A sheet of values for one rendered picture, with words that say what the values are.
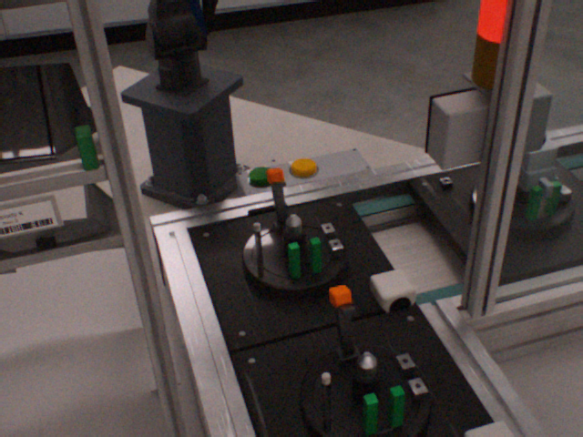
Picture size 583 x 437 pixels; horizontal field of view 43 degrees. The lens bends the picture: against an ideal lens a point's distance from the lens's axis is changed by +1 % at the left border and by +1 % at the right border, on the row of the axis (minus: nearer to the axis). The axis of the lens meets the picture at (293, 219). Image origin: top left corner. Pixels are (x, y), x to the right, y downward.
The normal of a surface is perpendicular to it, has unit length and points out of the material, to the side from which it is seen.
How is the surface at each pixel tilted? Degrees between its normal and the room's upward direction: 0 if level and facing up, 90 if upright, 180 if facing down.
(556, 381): 0
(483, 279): 90
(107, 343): 0
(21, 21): 90
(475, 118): 90
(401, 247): 0
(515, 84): 90
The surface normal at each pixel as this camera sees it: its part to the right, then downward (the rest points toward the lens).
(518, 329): 0.31, 0.58
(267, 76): -0.04, -0.79
